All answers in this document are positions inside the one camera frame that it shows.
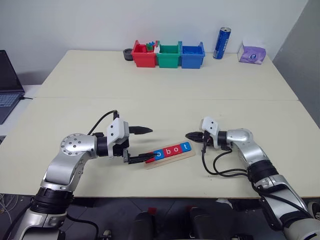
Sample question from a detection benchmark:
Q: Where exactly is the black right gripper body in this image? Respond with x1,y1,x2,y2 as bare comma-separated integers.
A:
201,130,214,149

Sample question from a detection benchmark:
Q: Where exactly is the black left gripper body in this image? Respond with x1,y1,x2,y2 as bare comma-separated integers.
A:
112,139,131,165

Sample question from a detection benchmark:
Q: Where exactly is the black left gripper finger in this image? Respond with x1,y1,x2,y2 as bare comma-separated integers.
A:
128,125,154,136
127,152,158,165

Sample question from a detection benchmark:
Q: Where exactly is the red letter r block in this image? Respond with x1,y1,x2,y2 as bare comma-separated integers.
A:
145,150,157,164

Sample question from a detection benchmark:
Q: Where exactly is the blue letter t block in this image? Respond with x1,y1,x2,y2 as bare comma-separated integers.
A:
180,141,193,153

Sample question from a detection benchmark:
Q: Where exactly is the wooden letter tray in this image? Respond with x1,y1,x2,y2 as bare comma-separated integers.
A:
144,145,196,171

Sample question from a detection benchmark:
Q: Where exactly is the dark rounded shape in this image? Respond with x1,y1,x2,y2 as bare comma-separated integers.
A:
131,211,157,240
188,207,216,240

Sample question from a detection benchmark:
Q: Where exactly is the red plastic bin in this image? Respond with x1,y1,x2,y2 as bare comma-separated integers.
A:
131,39,159,69

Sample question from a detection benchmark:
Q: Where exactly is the blue plastic bin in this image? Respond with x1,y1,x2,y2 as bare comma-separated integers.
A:
179,40,206,70

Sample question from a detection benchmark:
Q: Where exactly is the green plastic bin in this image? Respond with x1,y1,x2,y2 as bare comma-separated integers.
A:
155,40,182,69

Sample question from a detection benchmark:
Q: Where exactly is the black round holder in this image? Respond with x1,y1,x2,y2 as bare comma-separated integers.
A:
122,47,135,62

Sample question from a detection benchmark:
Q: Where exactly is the purple tissue pack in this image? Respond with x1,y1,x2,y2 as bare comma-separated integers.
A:
237,39,267,65

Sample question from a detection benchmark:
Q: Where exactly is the blue drink can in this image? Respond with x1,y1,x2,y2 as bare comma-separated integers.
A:
212,25,232,61

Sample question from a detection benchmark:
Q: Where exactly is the dark laptop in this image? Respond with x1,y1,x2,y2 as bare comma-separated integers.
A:
0,49,26,125

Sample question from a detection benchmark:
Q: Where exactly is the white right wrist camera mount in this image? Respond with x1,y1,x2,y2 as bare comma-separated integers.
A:
199,116,221,149

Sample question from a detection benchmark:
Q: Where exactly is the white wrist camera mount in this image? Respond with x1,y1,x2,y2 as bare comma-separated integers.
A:
105,117,131,159
199,116,221,149

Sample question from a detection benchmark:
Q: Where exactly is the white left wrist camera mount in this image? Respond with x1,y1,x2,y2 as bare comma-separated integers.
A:
105,117,131,159

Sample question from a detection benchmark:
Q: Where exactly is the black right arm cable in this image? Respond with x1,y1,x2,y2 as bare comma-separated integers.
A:
200,139,254,179

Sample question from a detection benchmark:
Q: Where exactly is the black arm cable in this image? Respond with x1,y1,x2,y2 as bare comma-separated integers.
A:
87,109,121,136
200,139,254,179

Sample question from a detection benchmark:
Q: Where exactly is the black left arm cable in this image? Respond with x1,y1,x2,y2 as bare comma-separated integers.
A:
87,109,121,136

